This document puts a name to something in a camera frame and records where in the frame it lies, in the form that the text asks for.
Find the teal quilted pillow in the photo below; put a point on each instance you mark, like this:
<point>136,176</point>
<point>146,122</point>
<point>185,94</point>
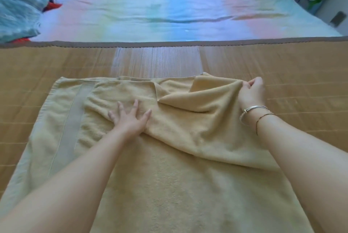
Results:
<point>19,12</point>

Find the person's right hand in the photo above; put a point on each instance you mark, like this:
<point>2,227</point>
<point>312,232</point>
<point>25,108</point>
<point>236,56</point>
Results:
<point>252,94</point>

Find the plain tan towel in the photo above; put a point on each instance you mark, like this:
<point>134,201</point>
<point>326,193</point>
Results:
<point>176,173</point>

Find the person's right forearm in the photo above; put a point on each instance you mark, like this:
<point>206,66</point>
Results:
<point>307,173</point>

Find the red cloth under pillow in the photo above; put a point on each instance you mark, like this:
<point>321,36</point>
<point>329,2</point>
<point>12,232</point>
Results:
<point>53,5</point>

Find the person's left forearm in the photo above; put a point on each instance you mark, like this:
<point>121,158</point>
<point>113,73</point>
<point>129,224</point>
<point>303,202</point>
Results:
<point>59,192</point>

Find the pastel rainbow bed sheet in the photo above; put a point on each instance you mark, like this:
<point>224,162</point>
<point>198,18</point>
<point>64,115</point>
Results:
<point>176,9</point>

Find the dark wall socket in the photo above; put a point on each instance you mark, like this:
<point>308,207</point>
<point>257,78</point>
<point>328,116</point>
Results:
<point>338,19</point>

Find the brown bamboo sleeping mat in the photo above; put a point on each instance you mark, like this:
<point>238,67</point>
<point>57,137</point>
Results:
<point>299,77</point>

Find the person's left hand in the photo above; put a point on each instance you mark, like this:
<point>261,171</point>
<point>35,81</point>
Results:
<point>130,124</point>

